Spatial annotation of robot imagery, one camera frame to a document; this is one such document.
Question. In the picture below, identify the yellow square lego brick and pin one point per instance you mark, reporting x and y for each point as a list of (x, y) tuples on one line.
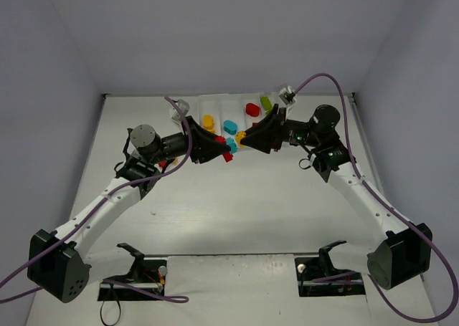
[(238, 138)]

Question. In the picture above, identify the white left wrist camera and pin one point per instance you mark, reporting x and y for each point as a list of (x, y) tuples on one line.
[(176, 117)]

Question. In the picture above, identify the long lime green lego brick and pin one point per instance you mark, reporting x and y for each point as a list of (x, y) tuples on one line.
[(266, 103)]

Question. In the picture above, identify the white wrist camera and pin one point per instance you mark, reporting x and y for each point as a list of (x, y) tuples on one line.
[(176, 117), (287, 96)]

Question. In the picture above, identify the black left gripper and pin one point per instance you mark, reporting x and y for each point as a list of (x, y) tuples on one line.
[(193, 140)]

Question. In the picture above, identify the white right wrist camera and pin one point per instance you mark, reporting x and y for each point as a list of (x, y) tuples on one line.
[(287, 96)]

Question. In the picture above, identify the teal rounded lego brick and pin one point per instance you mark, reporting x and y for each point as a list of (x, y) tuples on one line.
[(230, 127)]

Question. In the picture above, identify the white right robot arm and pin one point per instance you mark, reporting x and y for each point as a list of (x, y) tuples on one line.
[(396, 252)]

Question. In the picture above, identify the white divided sorting tray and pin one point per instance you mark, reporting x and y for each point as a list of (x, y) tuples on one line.
[(232, 107)]

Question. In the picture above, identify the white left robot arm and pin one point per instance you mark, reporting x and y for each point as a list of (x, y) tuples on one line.
[(63, 263)]

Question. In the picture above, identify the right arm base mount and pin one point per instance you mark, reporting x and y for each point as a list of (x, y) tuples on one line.
[(317, 277)]

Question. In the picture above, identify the yellow rounded lego brick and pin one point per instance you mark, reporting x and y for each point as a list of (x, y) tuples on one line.
[(208, 122)]

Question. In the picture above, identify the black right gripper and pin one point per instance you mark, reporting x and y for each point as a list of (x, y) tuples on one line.
[(280, 130)]

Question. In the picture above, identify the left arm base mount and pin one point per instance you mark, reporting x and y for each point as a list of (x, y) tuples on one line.
[(146, 273)]

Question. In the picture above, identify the red rounded lego brick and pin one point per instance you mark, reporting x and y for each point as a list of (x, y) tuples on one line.
[(252, 110)]

